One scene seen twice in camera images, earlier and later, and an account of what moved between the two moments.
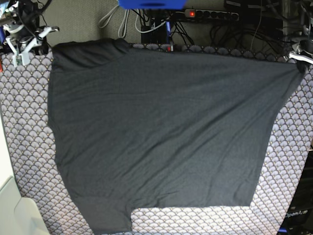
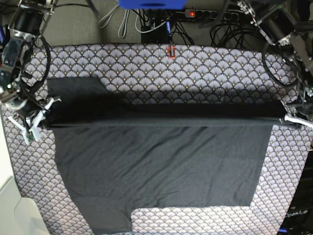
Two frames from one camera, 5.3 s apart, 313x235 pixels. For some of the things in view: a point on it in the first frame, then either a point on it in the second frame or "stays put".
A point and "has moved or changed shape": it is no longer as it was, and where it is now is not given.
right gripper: x=303 y=47 → x=301 y=109
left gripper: x=19 y=34 → x=20 y=106
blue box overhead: x=153 y=4 stays put
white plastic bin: x=18 y=216 stays put
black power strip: x=211 y=14 stays put
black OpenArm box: x=299 y=220 stays put
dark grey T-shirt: x=139 y=126 has moved or changed shape
